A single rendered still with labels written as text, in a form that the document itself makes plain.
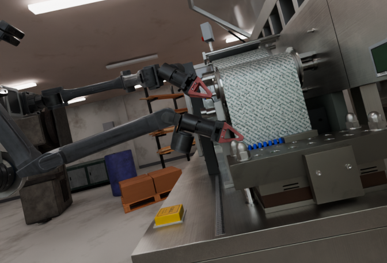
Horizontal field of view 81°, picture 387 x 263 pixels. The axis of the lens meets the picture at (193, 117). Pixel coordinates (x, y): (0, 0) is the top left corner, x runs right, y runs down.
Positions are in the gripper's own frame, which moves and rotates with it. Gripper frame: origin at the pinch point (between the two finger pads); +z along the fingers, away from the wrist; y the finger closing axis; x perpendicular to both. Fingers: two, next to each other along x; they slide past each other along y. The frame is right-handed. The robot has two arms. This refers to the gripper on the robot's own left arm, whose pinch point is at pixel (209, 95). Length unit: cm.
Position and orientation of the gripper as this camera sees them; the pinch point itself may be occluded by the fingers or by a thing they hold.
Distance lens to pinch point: 79.7
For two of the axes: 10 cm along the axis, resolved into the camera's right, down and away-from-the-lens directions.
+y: -1.1, -1.2, -9.9
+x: 4.9, -8.7, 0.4
